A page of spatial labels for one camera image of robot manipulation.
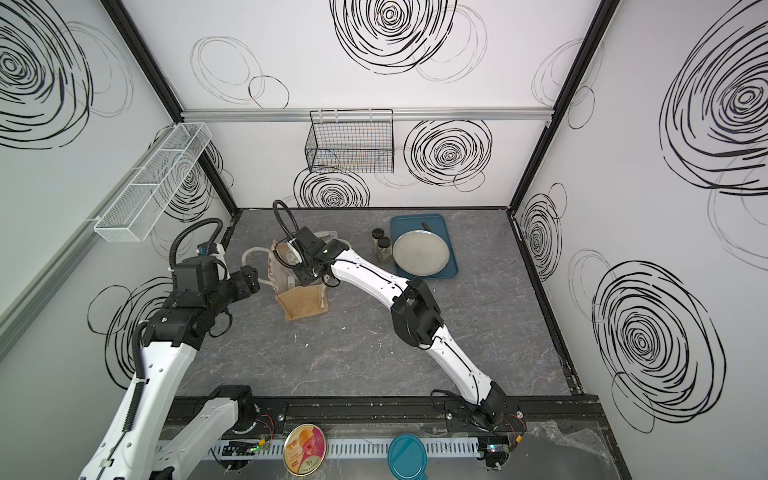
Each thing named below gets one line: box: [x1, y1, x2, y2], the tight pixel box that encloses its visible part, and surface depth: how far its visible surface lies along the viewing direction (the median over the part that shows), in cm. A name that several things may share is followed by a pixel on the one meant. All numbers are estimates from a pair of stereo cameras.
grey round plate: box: [392, 230, 450, 277], surface depth 108 cm
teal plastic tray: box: [391, 213, 459, 279], surface depth 109 cm
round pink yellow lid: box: [283, 423, 327, 477], surface depth 68 cm
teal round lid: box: [387, 433, 429, 480], surface depth 63 cm
